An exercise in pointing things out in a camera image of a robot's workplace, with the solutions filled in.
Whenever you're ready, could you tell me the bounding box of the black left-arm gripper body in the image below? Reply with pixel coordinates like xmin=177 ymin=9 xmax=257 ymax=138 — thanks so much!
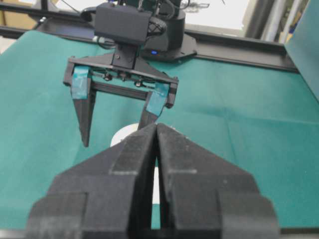
xmin=63 ymin=53 xmax=179 ymax=108

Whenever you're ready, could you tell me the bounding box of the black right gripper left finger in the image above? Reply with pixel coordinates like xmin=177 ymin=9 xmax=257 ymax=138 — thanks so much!
xmin=25 ymin=124 xmax=157 ymax=239

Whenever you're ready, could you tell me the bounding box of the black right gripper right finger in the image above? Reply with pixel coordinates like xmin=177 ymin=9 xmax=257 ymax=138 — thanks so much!
xmin=157 ymin=123 xmax=280 ymax=239

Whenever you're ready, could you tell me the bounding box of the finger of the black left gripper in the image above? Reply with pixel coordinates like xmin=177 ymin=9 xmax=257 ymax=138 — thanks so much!
xmin=138 ymin=83 xmax=169 ymax=130
xmin=71 ymin=66 xmax=96 ymax=147

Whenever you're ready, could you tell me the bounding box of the white duct tape roll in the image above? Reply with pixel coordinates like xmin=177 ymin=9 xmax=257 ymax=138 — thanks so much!
xmin=110 ymin=123 xmax=160 ymax=205

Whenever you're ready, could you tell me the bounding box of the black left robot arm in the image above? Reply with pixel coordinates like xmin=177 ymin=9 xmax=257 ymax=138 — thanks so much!
xmin=63 ymin=0 xmax=197 ymax=146

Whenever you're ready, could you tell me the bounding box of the green table cloth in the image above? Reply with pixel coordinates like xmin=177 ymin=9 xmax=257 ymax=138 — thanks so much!
xmin=0 ymin=31 xmax=319 ymax=230

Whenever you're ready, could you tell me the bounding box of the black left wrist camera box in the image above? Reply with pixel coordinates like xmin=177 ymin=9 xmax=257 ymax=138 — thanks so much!
xmin=94 ymin=2 xmax=152 ymax=45

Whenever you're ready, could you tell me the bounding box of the black table edge rail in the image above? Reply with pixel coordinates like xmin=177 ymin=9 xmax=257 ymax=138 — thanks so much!
xmin=0 ymin=23 xmax=300 ymax=73

